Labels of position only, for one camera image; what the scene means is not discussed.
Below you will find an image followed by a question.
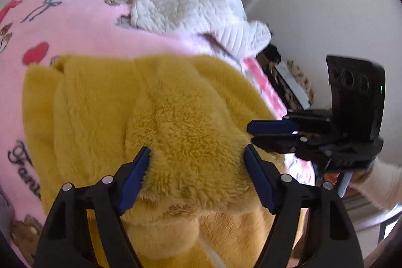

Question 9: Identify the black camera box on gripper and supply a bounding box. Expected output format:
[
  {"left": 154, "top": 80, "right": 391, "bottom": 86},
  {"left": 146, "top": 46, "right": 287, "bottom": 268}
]
[{"left": 326, "top": 55, "right": 386, "bottom": 141}]

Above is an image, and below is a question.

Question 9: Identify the white fleece garment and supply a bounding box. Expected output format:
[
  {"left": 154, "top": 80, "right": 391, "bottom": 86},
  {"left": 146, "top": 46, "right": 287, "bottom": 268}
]
[{"left": 130, "top": 0, "right": 271, "bottom": 60}]

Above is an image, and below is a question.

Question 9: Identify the person's right hand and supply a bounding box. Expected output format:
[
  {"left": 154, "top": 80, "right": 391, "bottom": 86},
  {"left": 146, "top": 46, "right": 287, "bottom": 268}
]
[{"left": 323, "top": 170, "right": 372, "bottom": 190}]

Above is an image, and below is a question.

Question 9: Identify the right forearm white sleeve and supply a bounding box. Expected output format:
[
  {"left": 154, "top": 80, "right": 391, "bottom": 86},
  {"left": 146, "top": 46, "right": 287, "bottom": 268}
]
[{"left": 349, "top": 158, "right": 402, "bottom": 210}]

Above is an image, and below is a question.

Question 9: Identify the dark clutter beside bed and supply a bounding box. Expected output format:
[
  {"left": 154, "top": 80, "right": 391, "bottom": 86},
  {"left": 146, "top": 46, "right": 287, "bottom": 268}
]
[{"left": 256, "top": 44, "right": 314, "bottom": 110}]

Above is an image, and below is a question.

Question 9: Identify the pink cartoon print blanket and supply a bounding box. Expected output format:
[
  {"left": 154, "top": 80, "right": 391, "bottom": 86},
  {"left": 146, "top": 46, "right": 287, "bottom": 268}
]
[{"left": 0, "top": 0, "right": 316, "bottom": 267}]

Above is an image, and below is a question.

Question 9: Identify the yellow fluffy plush garment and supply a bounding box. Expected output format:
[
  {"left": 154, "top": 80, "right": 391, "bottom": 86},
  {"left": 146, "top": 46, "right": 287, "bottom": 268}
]
[{"left": 22, "top": 55, "right": 274, "bottom": 267}]

